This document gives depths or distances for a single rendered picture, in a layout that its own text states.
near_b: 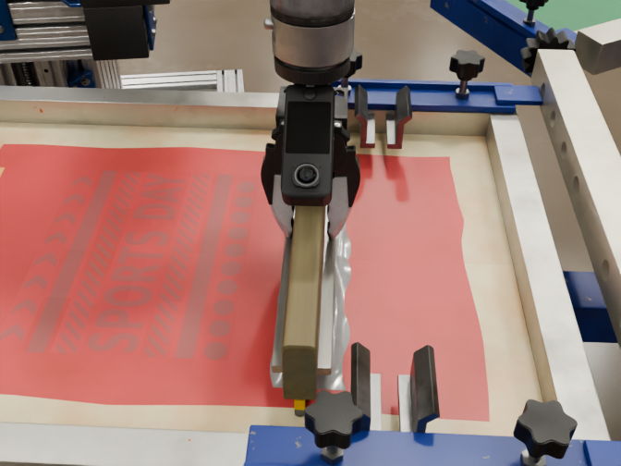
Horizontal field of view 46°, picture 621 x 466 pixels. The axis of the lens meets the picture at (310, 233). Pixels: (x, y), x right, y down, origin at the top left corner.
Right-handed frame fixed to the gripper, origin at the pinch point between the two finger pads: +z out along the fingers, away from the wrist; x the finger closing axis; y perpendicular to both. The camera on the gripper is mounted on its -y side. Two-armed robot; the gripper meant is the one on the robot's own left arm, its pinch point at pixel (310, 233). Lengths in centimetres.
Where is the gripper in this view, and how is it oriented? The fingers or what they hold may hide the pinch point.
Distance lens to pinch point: 79.7
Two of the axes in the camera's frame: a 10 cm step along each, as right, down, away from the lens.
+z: 0.0, 7.6, 6.5
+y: 0.5, -6.5, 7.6
